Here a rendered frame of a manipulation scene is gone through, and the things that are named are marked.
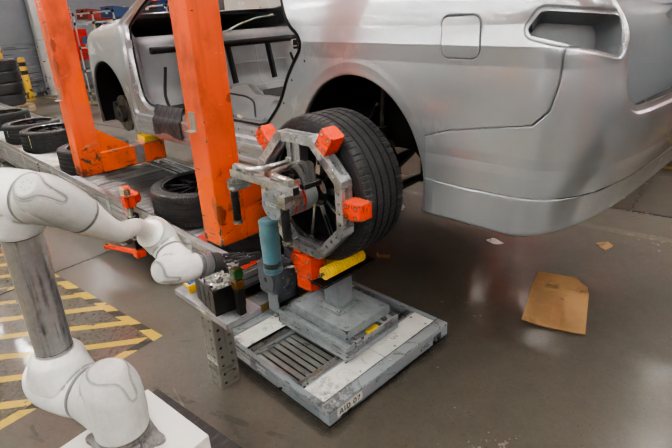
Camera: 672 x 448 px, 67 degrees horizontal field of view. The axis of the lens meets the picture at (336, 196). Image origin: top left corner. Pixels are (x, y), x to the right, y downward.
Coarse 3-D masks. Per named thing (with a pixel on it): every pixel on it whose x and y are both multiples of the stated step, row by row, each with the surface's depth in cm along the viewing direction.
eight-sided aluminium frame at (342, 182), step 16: (272, 144) 219; (304, 144) 203; (272, 160) 229; (320, 160) 199; (336, 160) 199; (336, 176) 194; (336, 192) 197; (336, 208) 200; (352, 224) 203; (304, 240) 229; (336, 240) 205; (320, 256) 216
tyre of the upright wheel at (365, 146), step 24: (288, 120) 221; (312, 120) 208; (336, 120) 207; (360, 120) 212; (360, 144) 201; (384, 144) 209; (360, 168) 197; (384, 168) 205; (360, 192) 199; (384, 192) 204; (384, 216) 209; (360, 240) 208
